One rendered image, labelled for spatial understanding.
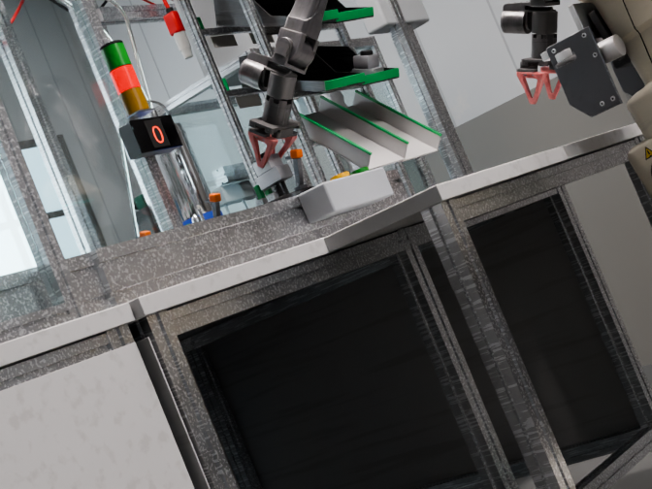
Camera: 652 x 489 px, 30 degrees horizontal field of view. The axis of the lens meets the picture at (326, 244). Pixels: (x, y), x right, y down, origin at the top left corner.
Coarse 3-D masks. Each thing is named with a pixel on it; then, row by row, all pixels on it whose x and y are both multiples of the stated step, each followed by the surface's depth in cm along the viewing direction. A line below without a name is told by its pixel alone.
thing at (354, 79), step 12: (240, 60) 288; (312, 60) 289; (312, 72) 290; (324, 72) 287; (336, 72) 285; (348, 72) 282; (300, 84) 276; (312, 84) 273; (324, 84) 271; (336, 84) 273; (348, 84) 276
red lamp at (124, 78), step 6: (126, 66) 250; (132, 66) 251; (114, 72) 250; (120, 72) 249; (126, 72) 249; (132, 72) 250; (114, 78) 250; (120, 78) 249; (126, 78) 249; (132, 78) 250; (114, 84) 250; (120, 84) 249; (126, 84) 249; (132, 84) 249; (138, 84) 250; (120, 90) 250
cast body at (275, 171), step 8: (264, 152) 257; (272, 160) 256; (280, 160) 258; (256, 168) 258; (264, 168) 256; (272, 168) 255; (280, 168) 255; (288, 168) 257; (264, 176) 257; (272, 176) 256; (280, 176) 254; (288, 176) 256; (256, 184) 261; (264, 184) 257; (272, 184) 256
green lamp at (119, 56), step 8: (104, 48) 250; (112, 48) 250; (120, 48) 250; (104, 56) 251; (112, 56) 249; (120, 56) 250; (128, 56) 252; (112, 64) 250; (120, 64) 249; (128, 64) 251
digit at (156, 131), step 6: (150, 120) 249; (156, 120) 250; (150, 126) 249; (156, 126) 250; (162, 126) 251; (150, 132) 248; (156, 132) 249; (162, 132) 251; (150, 138) 247; (156, 138) 249; (162, 138) 250; (156, 144) 248; (162, 144) 249; (168, 144) 251
